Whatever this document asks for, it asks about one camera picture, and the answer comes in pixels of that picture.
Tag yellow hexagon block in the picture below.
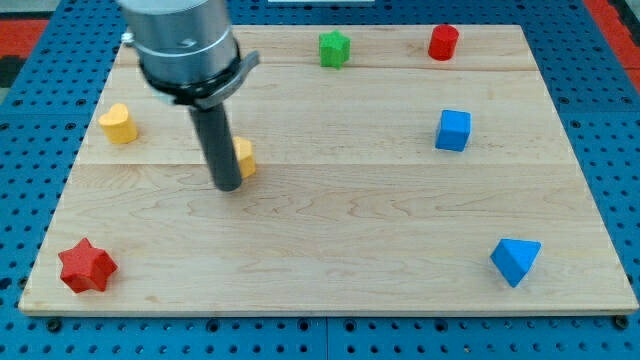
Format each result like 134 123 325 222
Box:
233 136 256 179

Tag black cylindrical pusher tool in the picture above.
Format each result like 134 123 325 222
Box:
189 103 242 192

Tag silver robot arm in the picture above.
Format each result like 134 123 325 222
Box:
118 0 260 110

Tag wooden board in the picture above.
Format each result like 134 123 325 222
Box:
19 25 638 317

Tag green star block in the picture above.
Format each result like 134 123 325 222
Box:
318 30 351 69

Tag blue cube block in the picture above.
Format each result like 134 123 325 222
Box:
435 109 472 152

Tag red cylinder block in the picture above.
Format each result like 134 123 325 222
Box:
428 24 459 61

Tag yellow heart block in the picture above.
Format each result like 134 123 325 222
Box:
98 103 138 144

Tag blue triangle block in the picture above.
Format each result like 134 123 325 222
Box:
490 238 542 288

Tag red star block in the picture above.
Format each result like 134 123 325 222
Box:
58 238 118 293

